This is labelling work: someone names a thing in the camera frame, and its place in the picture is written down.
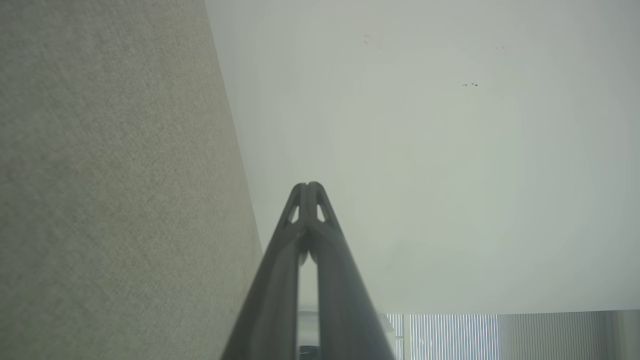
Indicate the white vertical window blinds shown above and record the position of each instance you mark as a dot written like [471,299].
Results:
[500,336]

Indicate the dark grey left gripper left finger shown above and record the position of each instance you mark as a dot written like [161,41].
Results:
[272,300]

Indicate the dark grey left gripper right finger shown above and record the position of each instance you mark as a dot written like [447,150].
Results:
[345,305]

